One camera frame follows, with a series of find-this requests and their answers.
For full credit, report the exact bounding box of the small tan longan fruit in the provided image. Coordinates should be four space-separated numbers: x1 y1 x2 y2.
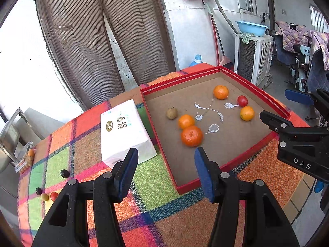
41 193 49 201

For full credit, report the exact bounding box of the red shallow cardboard box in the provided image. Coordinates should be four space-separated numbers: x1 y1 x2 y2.
140 64 290 194

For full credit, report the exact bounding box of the red handled broom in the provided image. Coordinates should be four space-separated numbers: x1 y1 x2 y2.
205 3 234 70

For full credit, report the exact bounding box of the small yellow-orange mandarin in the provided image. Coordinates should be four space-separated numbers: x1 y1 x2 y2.
240 106 255 121

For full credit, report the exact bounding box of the white tissue pack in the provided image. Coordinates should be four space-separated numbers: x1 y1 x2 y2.
100 99 157 168

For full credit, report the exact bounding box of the colourful plaid tablecloth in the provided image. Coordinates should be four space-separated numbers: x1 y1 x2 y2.
17 62 310 247

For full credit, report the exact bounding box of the quilt-covered scooter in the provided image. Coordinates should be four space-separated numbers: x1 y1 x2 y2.
274 21 328 92

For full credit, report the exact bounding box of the red cherry tomato in box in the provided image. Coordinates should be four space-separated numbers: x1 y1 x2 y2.
237 95 248 108

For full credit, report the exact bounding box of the large orange mandarin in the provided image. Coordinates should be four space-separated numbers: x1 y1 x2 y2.
181 126 204 147

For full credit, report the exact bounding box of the brown padded door curtain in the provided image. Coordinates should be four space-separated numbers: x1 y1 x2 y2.
36 0 176 110

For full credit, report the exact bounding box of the light blue wash basin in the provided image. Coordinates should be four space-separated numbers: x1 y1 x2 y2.
236 21 269 37

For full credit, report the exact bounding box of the medium orange mandarin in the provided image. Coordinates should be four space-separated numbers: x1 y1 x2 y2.
178 114 195 130

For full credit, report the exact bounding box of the white air conditioner unit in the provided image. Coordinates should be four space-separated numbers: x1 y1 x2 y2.
234 34 274 86

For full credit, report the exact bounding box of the clear plastic fruit container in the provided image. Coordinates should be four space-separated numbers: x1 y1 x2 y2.
15 141 35 174

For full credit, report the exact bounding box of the dark plum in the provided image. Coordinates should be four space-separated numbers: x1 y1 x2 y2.
60 169 70 179
35 187 42 196

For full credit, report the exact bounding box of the brown kiwi-like fruit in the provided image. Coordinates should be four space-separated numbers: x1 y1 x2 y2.
166 107 178 120

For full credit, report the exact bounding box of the blue detergent bottle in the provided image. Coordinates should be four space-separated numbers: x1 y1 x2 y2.
189 54 202 67

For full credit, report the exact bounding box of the far orange mandarin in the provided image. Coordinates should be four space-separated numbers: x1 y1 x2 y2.
213 85 229 100

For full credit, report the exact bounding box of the metal sink stand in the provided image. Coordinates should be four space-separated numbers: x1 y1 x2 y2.
1 108 30 172

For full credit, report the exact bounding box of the green checked rag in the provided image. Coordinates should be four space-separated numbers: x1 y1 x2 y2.
241 32 255 45

